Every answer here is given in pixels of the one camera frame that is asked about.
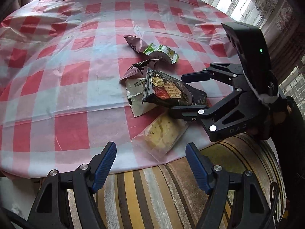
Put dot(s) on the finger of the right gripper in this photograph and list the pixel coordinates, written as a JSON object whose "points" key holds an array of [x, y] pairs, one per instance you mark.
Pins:
{"points": [[226, 109], [222, 72]]}

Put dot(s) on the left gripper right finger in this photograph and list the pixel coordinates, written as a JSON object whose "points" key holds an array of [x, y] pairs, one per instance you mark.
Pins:
{"points": [[250, 208]]}

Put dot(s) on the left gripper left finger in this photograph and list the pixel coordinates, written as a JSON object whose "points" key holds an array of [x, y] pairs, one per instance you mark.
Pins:
{"points": [[51, 206]]}

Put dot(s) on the black biscuit snack packet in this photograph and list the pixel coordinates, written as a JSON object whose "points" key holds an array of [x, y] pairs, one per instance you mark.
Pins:
{"points": [[164, 90]]}

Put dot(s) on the clear yellow cake packet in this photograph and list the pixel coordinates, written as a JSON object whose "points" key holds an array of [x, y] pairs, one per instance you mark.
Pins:
{"points": [[160, 136]]}

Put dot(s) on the green white snack packet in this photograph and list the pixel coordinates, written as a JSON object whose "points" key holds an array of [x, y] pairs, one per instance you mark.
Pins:
{"points": [[162, 52]]}

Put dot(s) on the cream nut snack packet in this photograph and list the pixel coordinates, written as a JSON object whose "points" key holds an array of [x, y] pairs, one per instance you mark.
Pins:
{"points": [[134, 90]]}

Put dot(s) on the right hand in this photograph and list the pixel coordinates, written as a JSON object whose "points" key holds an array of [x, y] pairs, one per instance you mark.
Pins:
{"points": [[262, 130]]}

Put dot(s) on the beige drape curtain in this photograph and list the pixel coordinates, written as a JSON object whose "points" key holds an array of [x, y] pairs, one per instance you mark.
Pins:
{"points": [[287, 54]]}

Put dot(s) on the pink black snack packet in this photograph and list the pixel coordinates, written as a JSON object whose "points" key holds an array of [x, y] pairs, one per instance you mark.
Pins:
{"points": [[138, 70]]}

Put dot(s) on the striped sofa cushion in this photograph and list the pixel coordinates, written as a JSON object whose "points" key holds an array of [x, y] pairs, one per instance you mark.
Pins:
{"points": [[167, 196]]}

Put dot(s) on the red white checkered tablecloth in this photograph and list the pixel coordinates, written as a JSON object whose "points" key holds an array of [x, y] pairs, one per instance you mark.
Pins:
{"points": [[62, 97]]}

